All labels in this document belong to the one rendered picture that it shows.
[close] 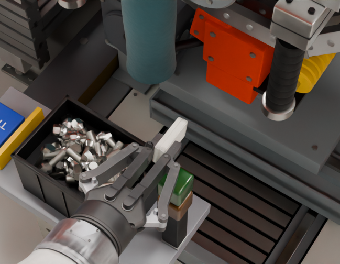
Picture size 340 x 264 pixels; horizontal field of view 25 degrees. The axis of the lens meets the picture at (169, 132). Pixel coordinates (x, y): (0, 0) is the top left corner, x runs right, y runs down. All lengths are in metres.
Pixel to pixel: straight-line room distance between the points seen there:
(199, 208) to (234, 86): 0.27
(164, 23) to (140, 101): 0.61
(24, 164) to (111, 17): 0.51
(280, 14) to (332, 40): 0.35
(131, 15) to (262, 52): 0.24
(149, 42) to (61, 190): 0.28
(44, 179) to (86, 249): 0.34
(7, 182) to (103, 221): 0.45
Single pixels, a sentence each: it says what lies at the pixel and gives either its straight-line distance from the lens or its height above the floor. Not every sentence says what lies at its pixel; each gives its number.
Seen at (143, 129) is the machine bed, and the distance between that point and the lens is 1.77.
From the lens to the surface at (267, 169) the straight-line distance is 1.65.
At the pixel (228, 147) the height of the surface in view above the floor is 0.15.
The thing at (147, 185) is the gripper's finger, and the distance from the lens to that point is 0.96.
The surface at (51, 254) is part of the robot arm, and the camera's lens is 0.85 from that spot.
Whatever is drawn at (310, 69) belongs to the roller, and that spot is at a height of 0.54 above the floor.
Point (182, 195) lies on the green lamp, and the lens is 1.06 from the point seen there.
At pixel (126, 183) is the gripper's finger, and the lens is 0.96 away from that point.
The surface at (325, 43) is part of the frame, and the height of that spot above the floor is 0.65.
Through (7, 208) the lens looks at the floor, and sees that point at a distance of 1.80.
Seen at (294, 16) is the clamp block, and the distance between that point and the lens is 0.85.
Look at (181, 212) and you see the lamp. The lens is 1.10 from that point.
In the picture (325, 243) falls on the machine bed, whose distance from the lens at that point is 1.68.
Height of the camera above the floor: 1.59
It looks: 59 degrees down
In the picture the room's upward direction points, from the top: straight up
